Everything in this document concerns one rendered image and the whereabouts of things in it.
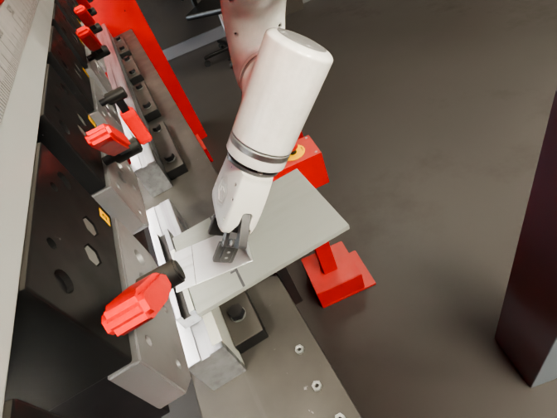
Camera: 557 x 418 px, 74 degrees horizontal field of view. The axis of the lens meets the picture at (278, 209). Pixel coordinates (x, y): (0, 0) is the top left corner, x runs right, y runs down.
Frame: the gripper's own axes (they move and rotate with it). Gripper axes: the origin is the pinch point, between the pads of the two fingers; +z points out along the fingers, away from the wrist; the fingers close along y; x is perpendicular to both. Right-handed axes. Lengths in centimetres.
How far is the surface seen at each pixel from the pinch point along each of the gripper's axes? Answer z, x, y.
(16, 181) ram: -23.3, -22.4, 22.1
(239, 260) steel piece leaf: 1.2, 2.8, 3.1
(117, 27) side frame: 34, -23, -212
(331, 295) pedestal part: 64, 73, -42
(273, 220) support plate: -3.3, 8.4, -2.4
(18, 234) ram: -23.3, -21.4, 26.3
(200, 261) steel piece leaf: 5.3, -2.2, 0.0
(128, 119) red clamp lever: -9.6, -15.9, -14.7
